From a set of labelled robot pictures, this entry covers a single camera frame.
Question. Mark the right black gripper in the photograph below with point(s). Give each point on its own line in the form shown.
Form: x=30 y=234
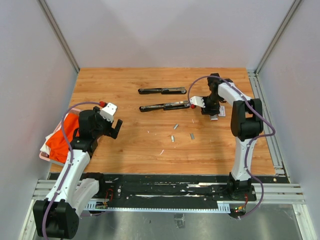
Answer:
x=209 y=110

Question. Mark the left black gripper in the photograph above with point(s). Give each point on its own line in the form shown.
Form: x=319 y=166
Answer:
x=111 y=132

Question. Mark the staple box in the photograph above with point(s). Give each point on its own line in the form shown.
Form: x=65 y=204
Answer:
x=222 y=113

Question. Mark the black stapler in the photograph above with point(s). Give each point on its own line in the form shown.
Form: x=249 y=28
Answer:
x=165 y=106
x=163 y=91

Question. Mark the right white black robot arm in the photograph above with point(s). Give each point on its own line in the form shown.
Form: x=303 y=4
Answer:
x=245 y=126

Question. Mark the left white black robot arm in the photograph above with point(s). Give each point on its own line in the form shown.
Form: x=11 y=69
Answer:
x=58 y=214

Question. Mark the orange cloth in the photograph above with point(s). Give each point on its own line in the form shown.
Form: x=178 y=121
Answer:
x=57 y=143

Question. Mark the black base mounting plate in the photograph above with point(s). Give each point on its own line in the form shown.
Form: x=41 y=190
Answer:
x=162 y=187

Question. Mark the white cloth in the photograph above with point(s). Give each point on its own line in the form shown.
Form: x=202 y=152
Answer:
x=45 y=148

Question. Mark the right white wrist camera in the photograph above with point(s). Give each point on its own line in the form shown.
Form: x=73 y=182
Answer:
x=197 y=101

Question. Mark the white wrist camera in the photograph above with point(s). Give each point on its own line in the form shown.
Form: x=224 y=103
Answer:
x=108 y=112
x=197 y=101

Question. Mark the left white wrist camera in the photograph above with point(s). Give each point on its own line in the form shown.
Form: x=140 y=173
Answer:
x=108 y=112

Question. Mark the grey cable duct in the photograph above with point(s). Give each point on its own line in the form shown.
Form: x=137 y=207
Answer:
x=149 y=205

